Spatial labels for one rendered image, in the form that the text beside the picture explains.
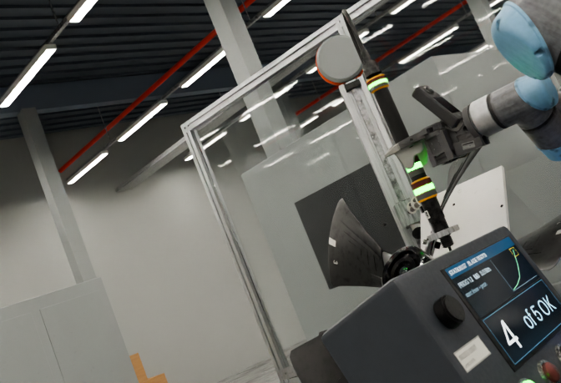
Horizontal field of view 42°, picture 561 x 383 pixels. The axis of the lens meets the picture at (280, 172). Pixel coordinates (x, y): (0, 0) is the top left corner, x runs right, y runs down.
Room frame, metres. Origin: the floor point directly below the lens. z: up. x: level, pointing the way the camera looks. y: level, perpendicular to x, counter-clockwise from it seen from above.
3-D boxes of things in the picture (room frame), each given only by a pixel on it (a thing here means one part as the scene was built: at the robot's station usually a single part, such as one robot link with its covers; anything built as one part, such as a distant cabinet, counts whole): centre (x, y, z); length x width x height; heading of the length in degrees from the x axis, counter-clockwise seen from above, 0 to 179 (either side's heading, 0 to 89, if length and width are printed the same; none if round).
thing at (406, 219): (2.16, -0.31, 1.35); 0.10 x 0.07 x 0.08; 176
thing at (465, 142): (1.47, -0.35, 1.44); 0.12 x 0.08 x 0.09; 51
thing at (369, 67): (1.54, -0.27, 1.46); 0.04 x 0.04 x 0.46
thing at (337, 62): (2.26, -0.31, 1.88); 0.17 x 0.15 x 0.16; 51
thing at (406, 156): (1.51, -0.25, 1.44); 0.09 x 0.03 x 0.06; 61
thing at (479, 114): (1.42, -0.42, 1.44); 0.08 x 0.05 x 0.08; 141
